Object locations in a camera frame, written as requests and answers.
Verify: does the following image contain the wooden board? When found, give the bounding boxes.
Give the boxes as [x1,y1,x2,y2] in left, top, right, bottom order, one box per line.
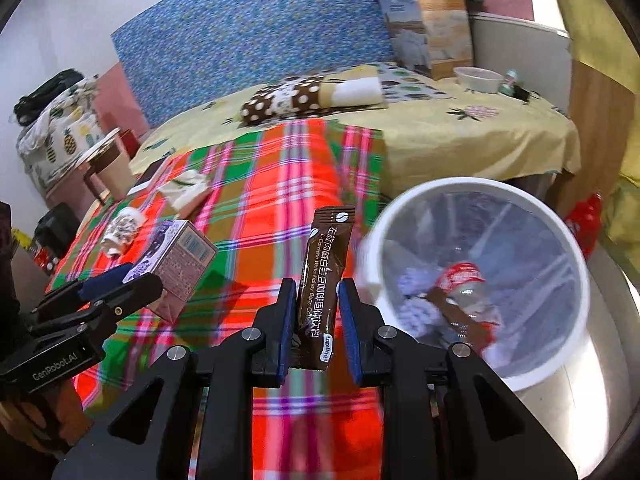
[549,59,637,217]

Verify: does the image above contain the pink plastic bin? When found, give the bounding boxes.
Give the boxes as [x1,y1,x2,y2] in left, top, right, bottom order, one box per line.
[44,170,101,211]

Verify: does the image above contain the black appliance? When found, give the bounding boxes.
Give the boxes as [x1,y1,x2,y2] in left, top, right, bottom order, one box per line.
[33,203,82,275]

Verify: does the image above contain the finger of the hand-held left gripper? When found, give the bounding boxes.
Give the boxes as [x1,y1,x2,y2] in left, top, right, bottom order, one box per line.
[35,261,136,315]
[29,273,165,348]

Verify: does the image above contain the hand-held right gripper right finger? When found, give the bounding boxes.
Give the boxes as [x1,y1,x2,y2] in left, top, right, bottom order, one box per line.
[337,279,578,480]

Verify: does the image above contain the brown polka dot pillow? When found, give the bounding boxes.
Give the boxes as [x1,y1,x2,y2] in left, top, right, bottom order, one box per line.
[240,74,332,127]

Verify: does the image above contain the printed paper bag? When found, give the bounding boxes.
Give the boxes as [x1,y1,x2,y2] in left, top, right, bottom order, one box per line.
[375,0,475,81]

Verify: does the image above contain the yellow curtain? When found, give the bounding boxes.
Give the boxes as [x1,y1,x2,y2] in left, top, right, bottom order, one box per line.
[542,0,640,266]

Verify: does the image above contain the pineapple printed cloth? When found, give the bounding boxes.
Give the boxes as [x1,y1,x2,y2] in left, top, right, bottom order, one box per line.
[15,76,107,197]

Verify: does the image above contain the brown sachet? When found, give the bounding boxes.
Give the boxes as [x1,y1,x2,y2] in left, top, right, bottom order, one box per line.
[425,289,497,357]
[295,206,357,372]

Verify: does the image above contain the blue patterned headboard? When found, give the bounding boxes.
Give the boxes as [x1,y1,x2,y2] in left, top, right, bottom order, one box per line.
[110,0,422,129]

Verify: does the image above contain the white phone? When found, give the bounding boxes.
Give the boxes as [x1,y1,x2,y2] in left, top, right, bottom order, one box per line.
[127,159,168,197]

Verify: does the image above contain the white cabinet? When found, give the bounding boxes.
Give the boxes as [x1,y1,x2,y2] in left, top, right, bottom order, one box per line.
[469,12,574,112]

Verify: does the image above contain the small green bottle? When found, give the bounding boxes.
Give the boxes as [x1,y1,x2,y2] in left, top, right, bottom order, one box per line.
[499,70,522,97]

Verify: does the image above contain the white trash bin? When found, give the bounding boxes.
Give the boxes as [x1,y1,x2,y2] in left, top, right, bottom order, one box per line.
[357,176,592,394]

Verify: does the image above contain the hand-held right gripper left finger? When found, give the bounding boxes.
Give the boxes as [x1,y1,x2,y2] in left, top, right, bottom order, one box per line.
[52,277,298,480]

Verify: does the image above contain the yellow bedsheet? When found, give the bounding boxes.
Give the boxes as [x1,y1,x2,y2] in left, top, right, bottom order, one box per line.
[80,60,582,223]

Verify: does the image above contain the person's left hand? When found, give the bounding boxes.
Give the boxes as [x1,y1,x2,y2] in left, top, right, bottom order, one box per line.
[0,385,84,461]

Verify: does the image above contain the crumpled beige paper wrapper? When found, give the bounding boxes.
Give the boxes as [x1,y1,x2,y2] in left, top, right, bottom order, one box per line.
[159,170,212,217]

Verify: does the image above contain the white plastic bowl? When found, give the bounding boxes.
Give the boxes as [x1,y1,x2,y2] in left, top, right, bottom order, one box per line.
[453,66,505,94]

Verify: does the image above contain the yellow white folded cloth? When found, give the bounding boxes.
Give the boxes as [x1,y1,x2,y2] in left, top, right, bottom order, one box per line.
[320,72,387,109]

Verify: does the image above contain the red plastic bag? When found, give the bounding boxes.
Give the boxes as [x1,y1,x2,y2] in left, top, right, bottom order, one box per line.
[564,191,604,257]

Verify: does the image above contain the purple carton box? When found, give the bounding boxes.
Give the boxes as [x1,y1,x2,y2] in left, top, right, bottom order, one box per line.
[122,219,219,324]

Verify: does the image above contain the plaid blanket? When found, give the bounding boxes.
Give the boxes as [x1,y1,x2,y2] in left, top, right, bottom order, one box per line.
[45,117,397,480]

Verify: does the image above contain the plastic bottle red label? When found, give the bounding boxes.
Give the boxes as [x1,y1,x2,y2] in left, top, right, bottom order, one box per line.
[429,259,502,358]

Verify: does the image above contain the black bag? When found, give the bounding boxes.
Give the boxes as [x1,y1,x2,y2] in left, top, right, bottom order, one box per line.
[13,69,84,127]

